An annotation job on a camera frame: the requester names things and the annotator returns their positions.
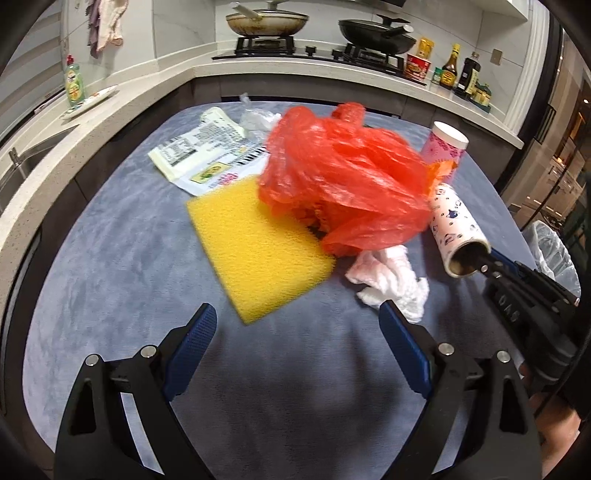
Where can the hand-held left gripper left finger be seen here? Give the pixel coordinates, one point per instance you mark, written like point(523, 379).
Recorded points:
point(191, 341)

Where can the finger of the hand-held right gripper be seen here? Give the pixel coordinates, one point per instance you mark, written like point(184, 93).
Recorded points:
point(491, 268)
point(505, 259)

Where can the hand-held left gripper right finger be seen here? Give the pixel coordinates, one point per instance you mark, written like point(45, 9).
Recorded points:
point(404, 341)

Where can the trash bin with white liner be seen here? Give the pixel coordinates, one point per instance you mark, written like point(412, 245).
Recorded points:
point(551, 251)

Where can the white patterned paper cup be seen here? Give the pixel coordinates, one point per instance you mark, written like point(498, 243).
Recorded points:
point(455, 226)

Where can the white paper towel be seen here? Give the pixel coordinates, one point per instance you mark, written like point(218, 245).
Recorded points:
point(392, 281)

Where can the yellow sponge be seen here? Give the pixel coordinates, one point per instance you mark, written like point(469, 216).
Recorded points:
point(249, 249)

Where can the pink patterned paper cup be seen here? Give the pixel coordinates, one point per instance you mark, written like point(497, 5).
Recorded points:
point(441, 147)

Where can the red plastic bag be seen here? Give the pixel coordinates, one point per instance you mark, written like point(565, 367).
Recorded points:
point(346, 175)

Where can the white printed plastic package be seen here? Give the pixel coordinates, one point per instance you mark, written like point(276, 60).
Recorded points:
point(207, 157)

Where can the clear plastic bag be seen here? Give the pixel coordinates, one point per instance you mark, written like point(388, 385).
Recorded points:
point(258, 121)

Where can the person's right hand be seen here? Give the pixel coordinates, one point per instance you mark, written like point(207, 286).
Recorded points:
point(556, 420)

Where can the grey-blue table cloth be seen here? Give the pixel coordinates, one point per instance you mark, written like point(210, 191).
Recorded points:
point(115, 258)

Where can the black framed glass door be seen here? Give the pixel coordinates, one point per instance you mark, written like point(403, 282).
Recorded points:
point(561, 115)

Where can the seasoning jar set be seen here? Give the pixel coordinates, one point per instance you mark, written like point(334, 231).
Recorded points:
point(482, 98)

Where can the dark soy sauce bottle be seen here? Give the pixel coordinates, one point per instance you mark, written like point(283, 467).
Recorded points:
point(467, 78)

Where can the small green lidded jar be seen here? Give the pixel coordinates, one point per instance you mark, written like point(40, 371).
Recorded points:
point(437, 77)

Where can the brown sauce bottle yellow cap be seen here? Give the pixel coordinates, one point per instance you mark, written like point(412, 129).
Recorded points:
point(449, 71)

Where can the red instant noodle cup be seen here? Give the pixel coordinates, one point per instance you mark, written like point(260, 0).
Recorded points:
point(418, 67)

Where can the yellow seasoning packet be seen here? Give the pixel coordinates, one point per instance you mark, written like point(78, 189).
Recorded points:
point(425, 47)

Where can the steel kitchen sink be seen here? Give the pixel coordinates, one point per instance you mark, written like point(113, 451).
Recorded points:
point(32, 152)

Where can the white kitchen counter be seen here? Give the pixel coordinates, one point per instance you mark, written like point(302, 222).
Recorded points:
point(138, 87)

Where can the black wok with lid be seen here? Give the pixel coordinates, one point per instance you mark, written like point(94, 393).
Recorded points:
point(374, 34)

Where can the white patterned plate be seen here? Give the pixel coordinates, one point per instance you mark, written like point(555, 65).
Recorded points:
point(99, 98)

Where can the green dish soap bottle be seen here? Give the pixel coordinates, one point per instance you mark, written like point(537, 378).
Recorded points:
point(75, 87)

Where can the black gas stove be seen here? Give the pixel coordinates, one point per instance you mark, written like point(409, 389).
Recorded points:
point(314, 51)

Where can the window blind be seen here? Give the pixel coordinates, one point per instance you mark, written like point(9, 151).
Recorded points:
point(27, 78)

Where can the beige wok with lid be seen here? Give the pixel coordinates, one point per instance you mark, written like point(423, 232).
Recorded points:
point(268, 23)

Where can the purple hanging cloth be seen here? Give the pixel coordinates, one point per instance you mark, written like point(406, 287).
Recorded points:
point(94, 27)

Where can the pink hanging cloth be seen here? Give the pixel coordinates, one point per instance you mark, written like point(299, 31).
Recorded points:
point(111, 23)

